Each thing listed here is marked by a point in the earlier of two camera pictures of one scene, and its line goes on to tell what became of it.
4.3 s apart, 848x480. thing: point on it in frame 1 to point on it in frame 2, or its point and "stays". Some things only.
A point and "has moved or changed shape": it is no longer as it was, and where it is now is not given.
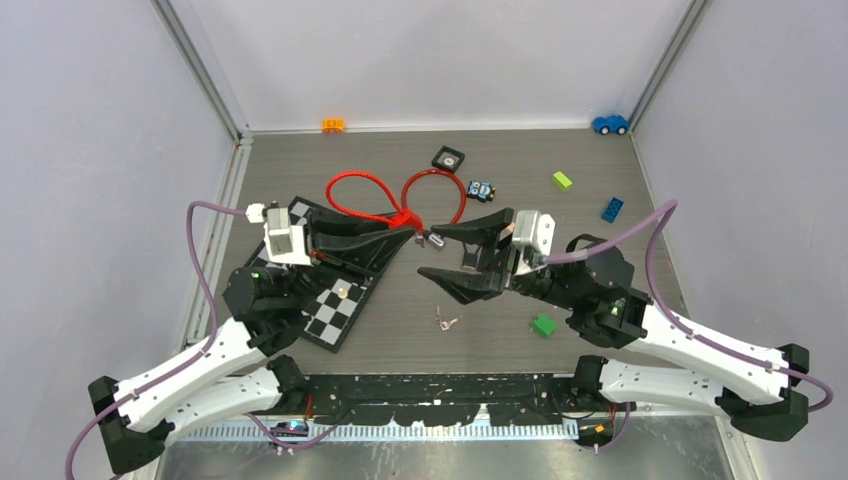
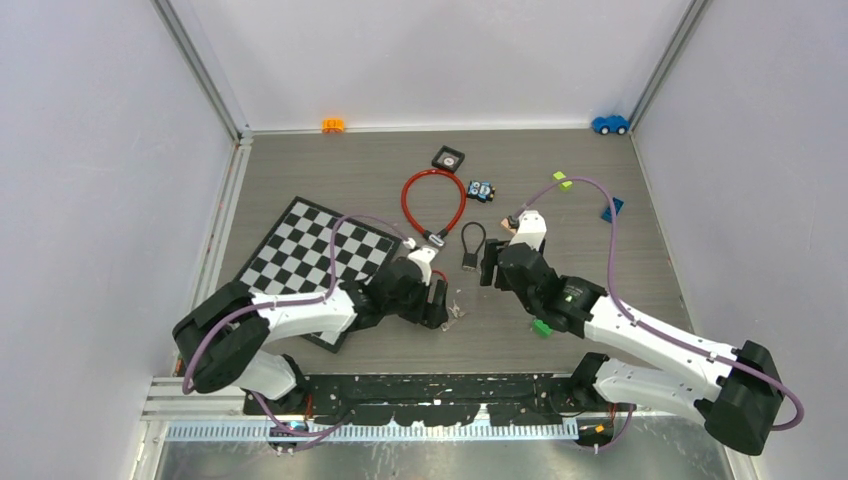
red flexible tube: (433, 240) stays
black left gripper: (335, 239) to (427, 313)
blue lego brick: (612, 209) stays
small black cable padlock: (471, 255) stays
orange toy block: (333, 125) stays
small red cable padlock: (405, 219) has moved or changed shape
